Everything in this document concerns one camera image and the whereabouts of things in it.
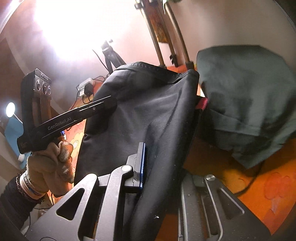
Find stack of wrist bracelets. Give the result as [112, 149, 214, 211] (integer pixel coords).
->
[15, 170, 47, 205]

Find dark green cloth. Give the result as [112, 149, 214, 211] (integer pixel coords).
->
[196, 45, 293, 169]

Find red cloth piece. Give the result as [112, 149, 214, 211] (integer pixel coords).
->
[195, 97, 208, 111]

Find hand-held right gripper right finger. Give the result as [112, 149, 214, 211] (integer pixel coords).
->
[178, 174, 271, 241]

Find person's left forearm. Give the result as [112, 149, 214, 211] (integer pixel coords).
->
[0, 171, 47, 229]

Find orange floral bedsheet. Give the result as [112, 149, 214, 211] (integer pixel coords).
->
[46, 65, 296, 241]

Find round bright lamp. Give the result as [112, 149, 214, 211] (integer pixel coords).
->
[6, 102, 16, 118]

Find person's left hand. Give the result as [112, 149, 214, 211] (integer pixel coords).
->
[26, 136, 75, 197]

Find black tripod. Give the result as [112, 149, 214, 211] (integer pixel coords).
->
[92, 39, 127, 75]

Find wooden stand frame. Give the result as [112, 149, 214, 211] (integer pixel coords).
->
[134, 0, 195, 70]

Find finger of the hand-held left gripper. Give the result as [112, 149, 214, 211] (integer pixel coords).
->
[77, 95, 117, 120]

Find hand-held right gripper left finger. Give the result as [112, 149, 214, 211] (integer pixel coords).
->
[24, 142, 146, 241]

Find large white socket block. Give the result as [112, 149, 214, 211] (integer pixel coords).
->
[77, 78, 94, 97]

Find black pants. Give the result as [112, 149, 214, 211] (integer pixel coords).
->
[75, 61, 200, 241]

